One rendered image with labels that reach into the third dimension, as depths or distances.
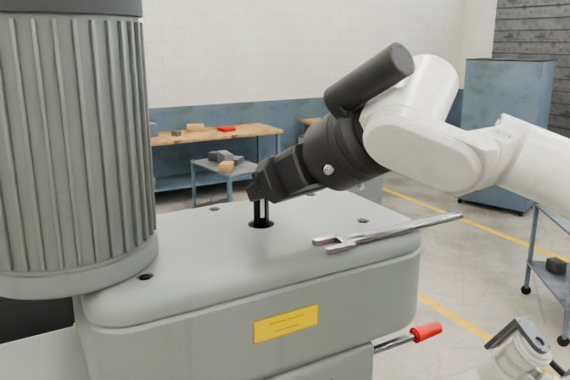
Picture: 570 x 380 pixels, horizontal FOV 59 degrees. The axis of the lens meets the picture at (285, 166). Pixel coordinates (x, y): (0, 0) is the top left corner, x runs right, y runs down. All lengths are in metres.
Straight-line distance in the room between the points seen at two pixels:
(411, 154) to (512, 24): 9.29
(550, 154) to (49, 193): 0.46
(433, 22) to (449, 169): 9.54
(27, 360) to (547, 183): 0.62
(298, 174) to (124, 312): 0.24
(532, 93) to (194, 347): 6.17
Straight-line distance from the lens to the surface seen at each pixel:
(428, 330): 0.85
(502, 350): 0.95
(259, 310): 0.61
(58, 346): 0.75
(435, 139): 0.45
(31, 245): 0.55
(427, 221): 0.73
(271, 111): 8.06
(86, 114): 0.52
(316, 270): 0.63
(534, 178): 0.50
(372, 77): 0.49
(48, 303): 1.00
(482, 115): 6.78
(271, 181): 0.59
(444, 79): 0.52
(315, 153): 0.55
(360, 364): 0.76
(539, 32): 9.43
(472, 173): 0.47
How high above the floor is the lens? 2.14
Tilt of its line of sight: 14 degrees down
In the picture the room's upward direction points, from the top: straight up
